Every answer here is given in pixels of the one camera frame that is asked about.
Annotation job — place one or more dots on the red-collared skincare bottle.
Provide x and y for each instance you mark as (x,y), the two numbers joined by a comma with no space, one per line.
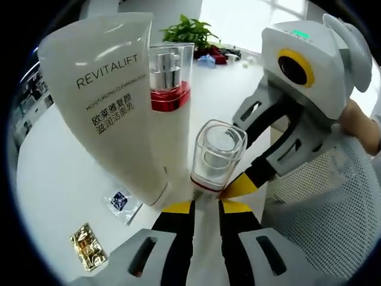
(169,98)

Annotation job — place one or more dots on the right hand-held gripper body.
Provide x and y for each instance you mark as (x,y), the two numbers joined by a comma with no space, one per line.
(321,53)

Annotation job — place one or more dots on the green potted plant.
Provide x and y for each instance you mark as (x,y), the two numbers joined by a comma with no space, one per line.
(190,32)

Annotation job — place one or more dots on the dark small object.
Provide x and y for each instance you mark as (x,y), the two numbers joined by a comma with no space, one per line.
(231,50)

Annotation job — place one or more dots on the office shelving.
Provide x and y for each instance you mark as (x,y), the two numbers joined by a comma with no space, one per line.
(29,104)

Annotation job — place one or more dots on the small clear skincare sachet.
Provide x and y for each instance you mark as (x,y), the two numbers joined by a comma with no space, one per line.
(122,205)

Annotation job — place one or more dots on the white mesh chair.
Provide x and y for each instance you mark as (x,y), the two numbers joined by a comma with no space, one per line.
(327,214)

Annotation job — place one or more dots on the person's right hand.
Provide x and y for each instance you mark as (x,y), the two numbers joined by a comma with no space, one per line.
(354,119)

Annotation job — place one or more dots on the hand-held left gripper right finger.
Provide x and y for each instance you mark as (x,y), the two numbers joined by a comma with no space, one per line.
(259,262)

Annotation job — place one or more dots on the white skincare tube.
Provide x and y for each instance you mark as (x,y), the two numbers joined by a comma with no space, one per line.
(104,125)

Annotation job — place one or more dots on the small white object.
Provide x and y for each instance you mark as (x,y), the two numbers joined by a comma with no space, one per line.
(249,62)

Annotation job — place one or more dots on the red cloth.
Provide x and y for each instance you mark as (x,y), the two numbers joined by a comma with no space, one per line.
(218,56)

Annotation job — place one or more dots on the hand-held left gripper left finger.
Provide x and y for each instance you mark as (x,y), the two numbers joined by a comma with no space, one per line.
(125,262)

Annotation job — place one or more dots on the gold foil skincare sachet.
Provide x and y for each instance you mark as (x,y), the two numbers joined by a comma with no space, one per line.
(87,247)

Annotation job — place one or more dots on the blue cloth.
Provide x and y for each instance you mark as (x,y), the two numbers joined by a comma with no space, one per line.
(206,62)

